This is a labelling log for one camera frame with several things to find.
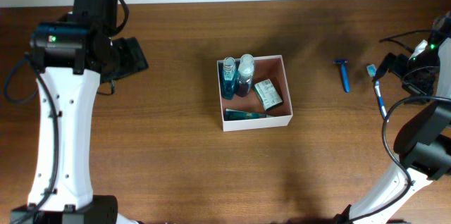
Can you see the teal toothpaste tube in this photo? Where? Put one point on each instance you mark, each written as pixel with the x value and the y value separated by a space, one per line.
pixel 231 115

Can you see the teal mouthwash bottle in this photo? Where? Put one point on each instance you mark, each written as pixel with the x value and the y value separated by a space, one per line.
pixel 229 77

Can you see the green white small box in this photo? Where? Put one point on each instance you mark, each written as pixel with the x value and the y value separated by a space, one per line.
pixel 267 94

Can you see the blue white toothbrush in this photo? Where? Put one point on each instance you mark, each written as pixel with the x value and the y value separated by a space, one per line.
pixel 371 70

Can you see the blue disposable razor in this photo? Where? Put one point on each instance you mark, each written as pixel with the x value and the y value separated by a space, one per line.
pixel 343 72

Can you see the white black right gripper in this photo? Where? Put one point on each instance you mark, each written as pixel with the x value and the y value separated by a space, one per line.
pixel 424 89

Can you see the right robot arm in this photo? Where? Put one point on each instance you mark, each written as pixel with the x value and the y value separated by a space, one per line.
pixel 420 154

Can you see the purple foam pump bottle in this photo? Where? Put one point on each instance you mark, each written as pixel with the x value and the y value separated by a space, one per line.
pixel 245 74

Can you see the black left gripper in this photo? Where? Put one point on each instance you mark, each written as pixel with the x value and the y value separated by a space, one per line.
pixel 132 57

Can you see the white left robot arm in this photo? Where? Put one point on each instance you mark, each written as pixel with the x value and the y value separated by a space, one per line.
pixel 71 58

